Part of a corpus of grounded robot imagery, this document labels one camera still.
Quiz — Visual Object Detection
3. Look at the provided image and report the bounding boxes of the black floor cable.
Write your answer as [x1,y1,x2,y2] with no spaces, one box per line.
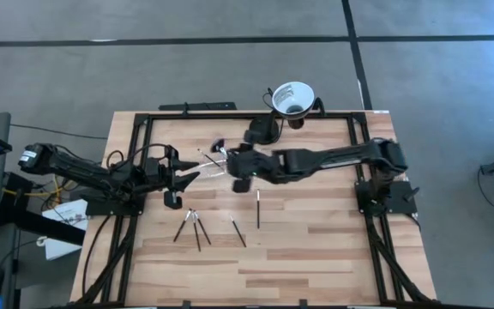
[9,123,109,141]

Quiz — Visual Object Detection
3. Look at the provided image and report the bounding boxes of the black aluminium rig frame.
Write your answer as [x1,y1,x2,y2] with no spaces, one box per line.
[75,111,437,309]

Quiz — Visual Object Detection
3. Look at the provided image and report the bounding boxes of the white paper sheet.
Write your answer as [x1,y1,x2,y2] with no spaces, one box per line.
[40,198,90,231]
[42,234,83,262]

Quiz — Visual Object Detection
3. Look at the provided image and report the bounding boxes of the black power cable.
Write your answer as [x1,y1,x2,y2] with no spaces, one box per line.
[81,214,116,298]

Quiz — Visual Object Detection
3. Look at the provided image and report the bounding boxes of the black desk lamp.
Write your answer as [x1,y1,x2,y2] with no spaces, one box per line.
[246,81,327,146]

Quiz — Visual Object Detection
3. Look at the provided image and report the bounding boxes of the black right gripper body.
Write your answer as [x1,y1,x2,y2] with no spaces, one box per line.
[232,130,285,193]

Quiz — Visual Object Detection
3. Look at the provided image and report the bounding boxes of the clear acrylic brush holder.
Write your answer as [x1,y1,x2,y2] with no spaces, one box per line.
[195,145,231,179]

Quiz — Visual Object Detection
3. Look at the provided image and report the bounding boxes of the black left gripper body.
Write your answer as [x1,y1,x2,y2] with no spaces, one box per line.
[143,144,184,210]

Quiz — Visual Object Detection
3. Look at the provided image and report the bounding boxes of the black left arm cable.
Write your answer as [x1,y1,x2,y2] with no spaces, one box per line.
[130,142,175,173]

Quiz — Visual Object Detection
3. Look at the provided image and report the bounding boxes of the yellow floor cable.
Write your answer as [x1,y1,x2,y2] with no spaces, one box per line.
[1,179,66,199]

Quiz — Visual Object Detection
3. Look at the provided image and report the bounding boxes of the black power strip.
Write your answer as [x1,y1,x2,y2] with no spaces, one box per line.
[158,101,238,112]

